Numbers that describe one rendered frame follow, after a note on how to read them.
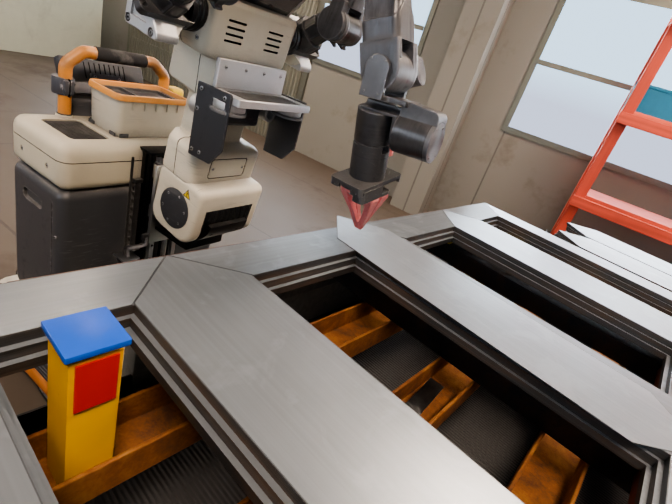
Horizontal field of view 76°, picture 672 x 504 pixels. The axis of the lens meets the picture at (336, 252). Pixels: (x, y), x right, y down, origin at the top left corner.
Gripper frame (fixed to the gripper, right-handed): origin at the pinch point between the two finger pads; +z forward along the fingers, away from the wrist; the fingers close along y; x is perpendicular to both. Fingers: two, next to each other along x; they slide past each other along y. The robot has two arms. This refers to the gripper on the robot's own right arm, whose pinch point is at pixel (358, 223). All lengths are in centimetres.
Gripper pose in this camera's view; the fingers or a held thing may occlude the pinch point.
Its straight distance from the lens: 73.1
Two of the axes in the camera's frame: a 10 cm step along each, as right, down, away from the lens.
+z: -1.1, 8.1, 5.7
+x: -7.2, -4.6, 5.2
